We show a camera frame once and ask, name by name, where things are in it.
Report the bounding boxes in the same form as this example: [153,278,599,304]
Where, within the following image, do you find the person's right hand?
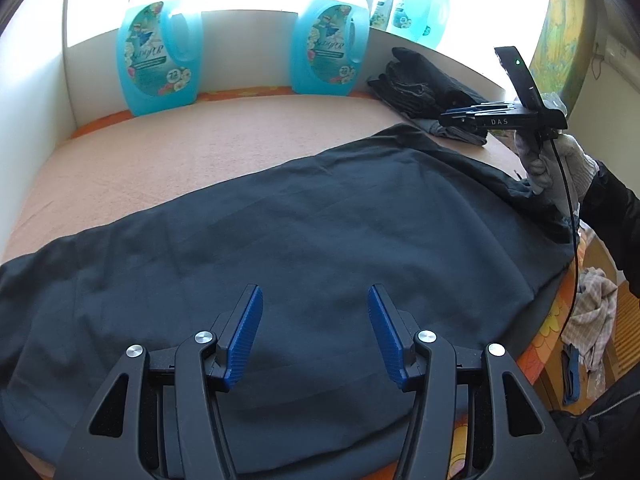
[515,130,599,211]

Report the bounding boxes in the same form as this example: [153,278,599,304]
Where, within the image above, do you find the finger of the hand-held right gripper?
[439,111,478,127]
[446,102,518,114]

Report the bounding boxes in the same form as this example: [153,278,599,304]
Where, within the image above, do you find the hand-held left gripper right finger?
[367,284,581,480]

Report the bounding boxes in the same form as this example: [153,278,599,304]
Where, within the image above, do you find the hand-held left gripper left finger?
[52,284,264,480]

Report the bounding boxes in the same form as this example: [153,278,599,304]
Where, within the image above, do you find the folded grey cloth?
[417,117,493,147]

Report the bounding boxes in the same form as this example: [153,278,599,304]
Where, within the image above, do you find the person's black jacket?
[550,375,640,480]

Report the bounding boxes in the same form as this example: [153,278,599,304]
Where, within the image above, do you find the stack of folded dark clothes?
[367,46,496,121]

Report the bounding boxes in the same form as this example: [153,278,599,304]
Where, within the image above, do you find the blue detergent bottle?
[116,1,203,117]
[290,0,371,96]
[391,0,433,43]
[425,0,451,47]

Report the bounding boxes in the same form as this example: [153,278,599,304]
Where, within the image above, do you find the checkered cloth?
[562,266,619,376]

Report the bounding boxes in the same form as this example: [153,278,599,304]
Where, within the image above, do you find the black cable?
[542,130,583,346]

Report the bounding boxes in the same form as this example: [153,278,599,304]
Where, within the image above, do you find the person's right forearm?
[577,160,640,296]

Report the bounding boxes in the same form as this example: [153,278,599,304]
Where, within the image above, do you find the black pants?
[0,124,581,476]

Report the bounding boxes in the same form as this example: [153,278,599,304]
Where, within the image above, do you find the white cabinet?
[0,0,78,261]

